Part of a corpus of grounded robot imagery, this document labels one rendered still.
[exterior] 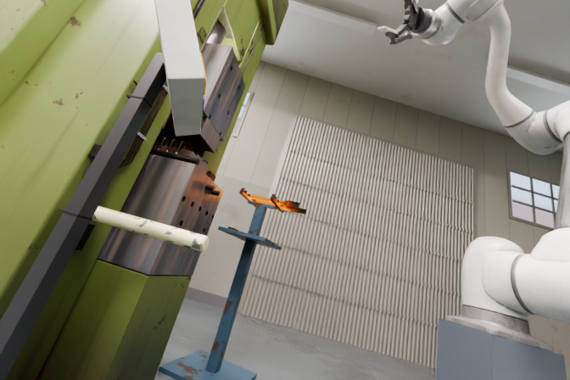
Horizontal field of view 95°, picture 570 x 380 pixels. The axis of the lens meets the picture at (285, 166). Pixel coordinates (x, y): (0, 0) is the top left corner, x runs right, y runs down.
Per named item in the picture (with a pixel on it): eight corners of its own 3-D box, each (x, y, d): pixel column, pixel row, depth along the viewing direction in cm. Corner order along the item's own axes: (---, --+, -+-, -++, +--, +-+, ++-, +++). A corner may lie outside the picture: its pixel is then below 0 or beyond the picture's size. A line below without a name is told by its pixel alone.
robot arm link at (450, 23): (409, 27, 103) (440, -3, 93) (428, 36, 112) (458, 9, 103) (422, 47, 100) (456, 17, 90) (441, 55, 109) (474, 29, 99)
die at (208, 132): (215, 153, 138) (220, 137, 141) (199, 134, 119) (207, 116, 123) (145, 138, 145) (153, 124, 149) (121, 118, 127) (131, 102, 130)
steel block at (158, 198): (192, 275, 129) (223, 191, 144) (148, 275, 94) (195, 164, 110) (97, 246, 139) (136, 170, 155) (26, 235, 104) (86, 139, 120)
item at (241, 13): (242, 62, 181) (261, 14, 198) (224, 6, 143) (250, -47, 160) (185, 54, 189) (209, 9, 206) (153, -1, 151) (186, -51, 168)
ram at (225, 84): (227, 148, 153) (248, 94, 168) (203, 110, 118) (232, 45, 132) (164, 136, 161) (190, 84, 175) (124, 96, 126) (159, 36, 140)
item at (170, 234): (205, 254, 77) (212, 236, 79) (198, 253, 72) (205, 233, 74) (82, 218, 85) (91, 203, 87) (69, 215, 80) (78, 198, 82)
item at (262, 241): (280, 250, 181) (281, 247, 181) (264, 241, 145) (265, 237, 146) (242, 240, 189) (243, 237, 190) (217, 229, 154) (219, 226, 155)
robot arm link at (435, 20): (419, 14, 100) (410, 9, 96) (444, 10, 93) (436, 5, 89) (413, 40, 102) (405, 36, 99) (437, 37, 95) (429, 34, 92)
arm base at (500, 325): (485, 331, 88) (485, 313, 90) (557, 353, 67) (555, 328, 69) (434, 316, 88) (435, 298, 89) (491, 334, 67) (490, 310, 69)
